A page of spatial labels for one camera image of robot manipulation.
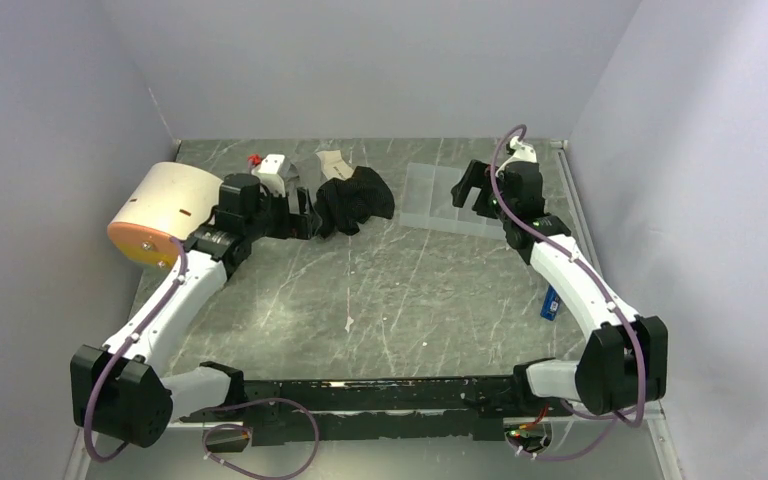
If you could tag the grey underwear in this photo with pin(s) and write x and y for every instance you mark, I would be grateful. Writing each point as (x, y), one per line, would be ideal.
(314, 170)

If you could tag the black striped underwear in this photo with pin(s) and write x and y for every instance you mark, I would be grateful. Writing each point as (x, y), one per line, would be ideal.
(343, 205)

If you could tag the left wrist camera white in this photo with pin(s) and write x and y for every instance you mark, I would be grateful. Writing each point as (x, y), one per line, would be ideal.
(272, 171)

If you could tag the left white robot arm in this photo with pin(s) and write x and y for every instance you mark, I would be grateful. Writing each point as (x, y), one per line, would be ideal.
(118, 389)

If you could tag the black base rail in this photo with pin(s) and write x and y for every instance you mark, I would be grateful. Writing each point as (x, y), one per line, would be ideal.
(481, 408)

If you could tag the clear plastic organizer box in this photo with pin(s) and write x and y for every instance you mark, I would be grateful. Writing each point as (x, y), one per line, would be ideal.
(427, 203)

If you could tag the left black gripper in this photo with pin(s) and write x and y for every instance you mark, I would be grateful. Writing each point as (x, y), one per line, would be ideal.
(297, 226)

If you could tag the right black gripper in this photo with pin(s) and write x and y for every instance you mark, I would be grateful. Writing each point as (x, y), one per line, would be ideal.
(477, 175)

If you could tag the cream cylindrical drum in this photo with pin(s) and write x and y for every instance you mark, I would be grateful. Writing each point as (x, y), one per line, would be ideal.
(171, 201)

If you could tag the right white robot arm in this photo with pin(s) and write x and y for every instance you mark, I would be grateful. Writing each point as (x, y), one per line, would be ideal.
(624, 363)

